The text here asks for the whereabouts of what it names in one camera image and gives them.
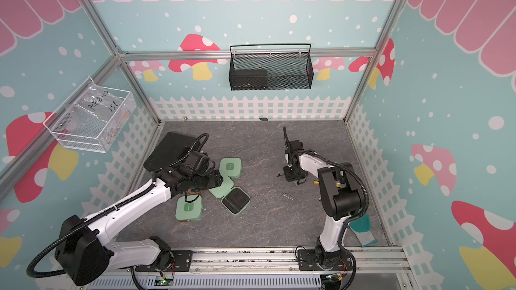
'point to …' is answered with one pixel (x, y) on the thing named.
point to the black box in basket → (249, 79)
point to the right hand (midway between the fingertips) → (292, 176)
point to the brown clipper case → (200, 192)
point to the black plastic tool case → (173, 146)
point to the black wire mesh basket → (271, 67)
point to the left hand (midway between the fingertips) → (216, 184)
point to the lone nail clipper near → (288, 197)
